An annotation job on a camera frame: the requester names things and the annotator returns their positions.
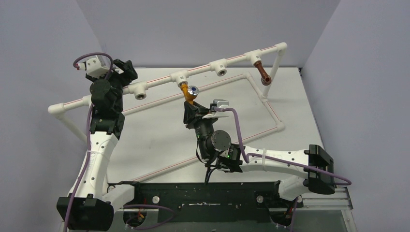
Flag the orange plastic faucet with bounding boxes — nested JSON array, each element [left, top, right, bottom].
[[179, 82, 199, 105]]

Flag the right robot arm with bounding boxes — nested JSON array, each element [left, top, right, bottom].
[[183, 101, 336, 206]]

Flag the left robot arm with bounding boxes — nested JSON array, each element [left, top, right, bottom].
[[57, 53, 143, 232]]

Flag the brown copper faucet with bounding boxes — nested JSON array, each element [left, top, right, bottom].
[[253, 60, 272, 86]]

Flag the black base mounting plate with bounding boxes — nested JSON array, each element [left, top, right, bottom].
[[112, 181, 311, 224]]

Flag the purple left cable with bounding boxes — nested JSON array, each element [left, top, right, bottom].
[[62, 52, 114, 232]]

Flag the purple cable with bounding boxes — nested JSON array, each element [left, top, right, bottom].
[[62, 52, 114, 232], [214, 107, 352, 187]]

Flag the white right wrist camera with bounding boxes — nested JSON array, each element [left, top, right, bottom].
[[202, 99, 230, 119]]

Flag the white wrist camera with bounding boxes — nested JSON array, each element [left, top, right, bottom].
[[202, 99, 230, 119], [75, 55, 110, 79]]

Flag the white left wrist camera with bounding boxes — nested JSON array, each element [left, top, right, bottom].
[[75, 55, 110, 79]]

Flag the white PVC pipe frame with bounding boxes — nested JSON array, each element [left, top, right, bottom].
[[48, 42, 288, 181]]

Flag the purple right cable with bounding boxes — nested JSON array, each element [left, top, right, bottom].
[[214, 107, 352, 187]]

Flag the aluminium table edge rail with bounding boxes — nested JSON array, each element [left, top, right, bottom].
[[298, 188, 353, 211]]

